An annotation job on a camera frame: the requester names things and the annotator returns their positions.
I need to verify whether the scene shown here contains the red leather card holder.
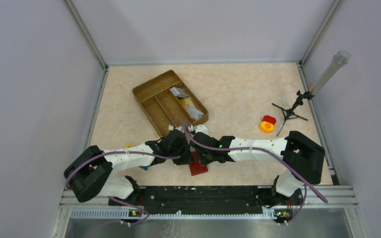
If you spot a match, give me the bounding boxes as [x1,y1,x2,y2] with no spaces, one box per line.
[189,151,208,176]

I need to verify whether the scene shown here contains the brown woven divided tray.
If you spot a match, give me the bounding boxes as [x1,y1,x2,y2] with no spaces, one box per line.
[132,70,209,137]

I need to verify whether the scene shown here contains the grey credit cards stack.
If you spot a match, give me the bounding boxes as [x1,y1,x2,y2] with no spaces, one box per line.
[169,87,189,98]

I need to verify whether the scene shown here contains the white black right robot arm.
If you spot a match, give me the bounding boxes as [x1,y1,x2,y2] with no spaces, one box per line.
[185,125,328,204]

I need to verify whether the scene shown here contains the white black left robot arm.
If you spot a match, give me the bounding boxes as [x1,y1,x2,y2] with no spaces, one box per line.
[63,129,195,205]

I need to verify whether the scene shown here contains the gold cards in tray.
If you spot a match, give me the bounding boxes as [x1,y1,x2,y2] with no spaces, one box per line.
[180,97,204,120]

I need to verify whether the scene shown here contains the yellow red blue toy block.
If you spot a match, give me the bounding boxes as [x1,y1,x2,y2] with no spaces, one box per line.
[125,144,148,171]

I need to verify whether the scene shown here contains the yellow red emergency stop button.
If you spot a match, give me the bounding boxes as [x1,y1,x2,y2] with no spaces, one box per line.
[259,115,277,133]

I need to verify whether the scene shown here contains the black mini tripod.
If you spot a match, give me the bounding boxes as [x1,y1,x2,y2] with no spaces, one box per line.
[272,90,314,137]

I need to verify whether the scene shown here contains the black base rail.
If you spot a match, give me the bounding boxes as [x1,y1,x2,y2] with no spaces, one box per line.
[106,185,305,218]

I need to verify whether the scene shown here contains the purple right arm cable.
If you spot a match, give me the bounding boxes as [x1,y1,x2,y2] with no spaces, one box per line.
[184,122,328,226]

